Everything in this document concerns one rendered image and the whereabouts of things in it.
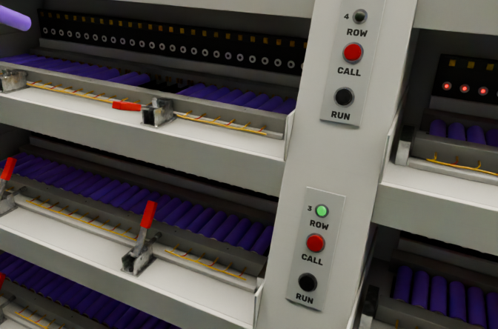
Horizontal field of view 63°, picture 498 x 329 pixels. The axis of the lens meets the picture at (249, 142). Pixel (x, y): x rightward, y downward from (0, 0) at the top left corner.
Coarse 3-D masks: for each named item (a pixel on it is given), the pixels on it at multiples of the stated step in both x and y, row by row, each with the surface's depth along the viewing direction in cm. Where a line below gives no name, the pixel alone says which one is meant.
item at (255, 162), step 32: (160, 64) 68; (192, 64) 66; (224, 64) 64; (0, 96) 58; (32, 96) 58; (64, 96) 59; (32, 128) 58; (64, 128) 55; (96, 128) 52; (128, 128) 50; (160, 128) 49; (192, 128) 50; (224, 128) 50; (288, 128) 41; (160, 160) 50; (192, 160) 48; (224, 160) 46; (256, 160) 44
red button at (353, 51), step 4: (352, 44) 39; (356, 44) 39; (348, 48) 39; (352, 48) 39; (356, 48) 38; (360, 48) 39; (344, 52) 39; (348, 52) 39; (352, 52) 39; (356, 52) 38; (360, 52) 38; (348, 56) 39; (352, 56) 39; (356, 56) 39; (352, 60) 39
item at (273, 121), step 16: (0, 64) 65; (16, 64) 65; (32, 80) 63; (48, 80) 61; (64, 80) 60; (80, 80) 59; (96, 80) 59; (96, 96) 56; (112, 96) 56; (128, 96) 56; (144, 96) 55; (160, 96) 53; (176, 96) 53; (192, 112) 52; (208, 112) 51; (224, 112) 50; (240, 112) 49; (256, 112) 49; (272, 112) 49; (240, 128) 48; (272, 128) 48
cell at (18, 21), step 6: (0, 6) 45; (0, 12) 45; (6, 12) 45; (12, 12) 46; (0, 18) 45; (6, 18) 45; (12, 18) 46; (18, 18) 47; (24, 18) 48; (6, 24) 47; (12, 24) 47; (18, 24) 47; (24, 24) 48; (30, 24) 48; (24, 30) 48
